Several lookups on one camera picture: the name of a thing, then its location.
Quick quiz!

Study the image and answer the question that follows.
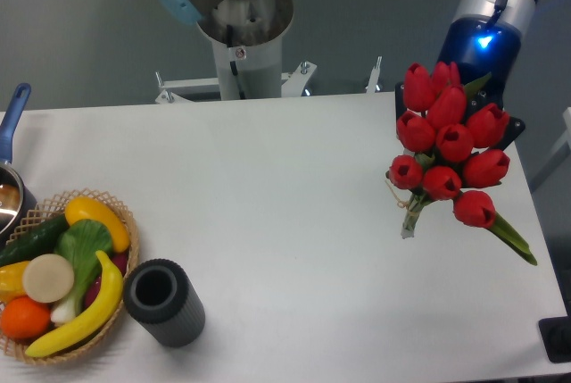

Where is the red tulip bouquet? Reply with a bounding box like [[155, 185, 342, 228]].
[[385, 62, 537, 265]]

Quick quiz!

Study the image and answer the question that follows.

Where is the grey robot arm base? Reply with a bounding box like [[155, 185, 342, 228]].
[[159, 0, 294, 100]]

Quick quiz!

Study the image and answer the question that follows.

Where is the dark grey ribbed vase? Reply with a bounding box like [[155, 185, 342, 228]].
[[123, 259, 205, 347]]

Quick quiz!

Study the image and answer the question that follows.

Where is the dark red vegetable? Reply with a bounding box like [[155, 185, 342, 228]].
[[83, 253, 128, 309]]

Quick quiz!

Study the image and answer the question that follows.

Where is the green bok choy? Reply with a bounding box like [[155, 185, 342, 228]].
[[51, 220, 112, 327]]

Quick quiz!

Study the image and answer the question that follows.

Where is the yellow banana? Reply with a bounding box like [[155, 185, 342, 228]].
[[25, 250, 123, 358]]

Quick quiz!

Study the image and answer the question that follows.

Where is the woven wicker basket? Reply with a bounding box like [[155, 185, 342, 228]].
[[1, 188, 139, 365]]

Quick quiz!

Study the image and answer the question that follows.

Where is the green cucumber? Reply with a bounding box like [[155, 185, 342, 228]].
[[1, 214, 69, 266]]

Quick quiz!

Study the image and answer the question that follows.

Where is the beige round disc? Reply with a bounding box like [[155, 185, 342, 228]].
[[22, 254, 75, 304]]

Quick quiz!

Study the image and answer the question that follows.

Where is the yellow bell pepper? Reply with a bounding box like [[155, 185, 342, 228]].
[[0, 261, 29, 304]]

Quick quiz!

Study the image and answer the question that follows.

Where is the orange fruit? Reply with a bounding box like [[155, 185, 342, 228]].
[[1, 296, 51, 339]]

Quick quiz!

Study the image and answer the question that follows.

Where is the black device at edge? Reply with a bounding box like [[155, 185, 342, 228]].
[[538, 316, 570, 363]]

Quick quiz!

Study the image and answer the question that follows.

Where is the white metal mounting frame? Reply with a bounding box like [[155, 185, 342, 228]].
[[154, 55, 383, 104]]

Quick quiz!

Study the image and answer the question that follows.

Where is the blue handled saucepan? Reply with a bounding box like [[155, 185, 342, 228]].
[[1, 83, 37, 248]]

